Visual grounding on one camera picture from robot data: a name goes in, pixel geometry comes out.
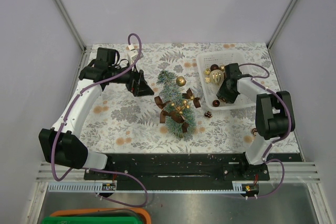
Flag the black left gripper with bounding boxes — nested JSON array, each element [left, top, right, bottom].
[[109, 59, 154, 97]]

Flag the frosted pine cone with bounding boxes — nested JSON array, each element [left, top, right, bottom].
[[204, 111, 212, 118], [251, 128, 258, 136]]

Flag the gold glitter bauble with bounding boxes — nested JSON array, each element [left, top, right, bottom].
[[176, 76, 187, 87]]

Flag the brown ribbon ornaments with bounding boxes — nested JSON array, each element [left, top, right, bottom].
[[154, 88, 201, 134]]

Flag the small green christmas tree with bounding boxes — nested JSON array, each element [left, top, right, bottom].
[[156, 70, 196, 140]]

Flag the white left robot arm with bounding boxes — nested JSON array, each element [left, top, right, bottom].
[[38, 45, 154, 179]]

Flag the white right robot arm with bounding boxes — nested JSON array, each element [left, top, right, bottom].
[[216, 63, 296, 180]]

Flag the large gold striped bauble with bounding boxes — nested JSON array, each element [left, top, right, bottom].
[[209, 69, 225, 85]]

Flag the dark brown bauble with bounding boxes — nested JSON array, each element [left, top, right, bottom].
[[210, 64, 219, 71]]

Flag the white plastic basket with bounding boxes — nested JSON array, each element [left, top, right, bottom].
[[196, 51, 257, 111]]

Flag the floral patterned table mat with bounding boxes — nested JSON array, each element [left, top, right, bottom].
[[80, 42, 279, 153]]

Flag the orange plastic bin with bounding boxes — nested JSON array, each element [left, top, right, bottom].
[[50, 208, 152, 224]]

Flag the green plastic bin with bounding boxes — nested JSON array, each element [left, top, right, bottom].
[[41, 217, 143, 224]]

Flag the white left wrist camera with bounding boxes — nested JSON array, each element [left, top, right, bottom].
[[127, 45, 144, 65]]

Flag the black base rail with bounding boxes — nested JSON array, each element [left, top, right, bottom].
[[84, 153, 270, 191]]

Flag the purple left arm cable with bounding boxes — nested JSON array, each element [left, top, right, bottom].
[[51, 33, 142, 182]]

